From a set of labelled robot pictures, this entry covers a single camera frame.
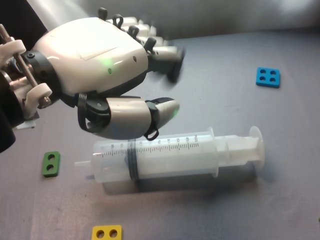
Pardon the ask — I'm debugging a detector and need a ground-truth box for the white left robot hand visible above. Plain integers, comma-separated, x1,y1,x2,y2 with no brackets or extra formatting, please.
32,7,187,141

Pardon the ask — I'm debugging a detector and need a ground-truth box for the large clear plastic syringe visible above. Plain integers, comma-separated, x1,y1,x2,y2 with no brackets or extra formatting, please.
74,125,266,195

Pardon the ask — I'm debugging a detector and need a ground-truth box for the black backdrop cloth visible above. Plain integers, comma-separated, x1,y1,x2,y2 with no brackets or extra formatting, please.
0,0,49,52

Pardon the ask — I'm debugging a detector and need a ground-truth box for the white backdrop sheet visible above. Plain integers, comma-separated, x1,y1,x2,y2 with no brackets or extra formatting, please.
24,0,320,41

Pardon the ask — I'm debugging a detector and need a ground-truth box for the green two-hole block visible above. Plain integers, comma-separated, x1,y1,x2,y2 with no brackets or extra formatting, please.
41,151,61,178

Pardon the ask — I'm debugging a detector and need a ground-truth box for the blue four-hole block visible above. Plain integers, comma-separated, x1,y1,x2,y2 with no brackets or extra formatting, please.
255,66,281,89

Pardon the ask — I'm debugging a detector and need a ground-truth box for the yellow two-hole block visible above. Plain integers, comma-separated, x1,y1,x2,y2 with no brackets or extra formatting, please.
91,225,124,240

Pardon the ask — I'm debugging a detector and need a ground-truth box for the grey table cloth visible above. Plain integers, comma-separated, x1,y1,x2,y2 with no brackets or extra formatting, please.
0,30,320,240

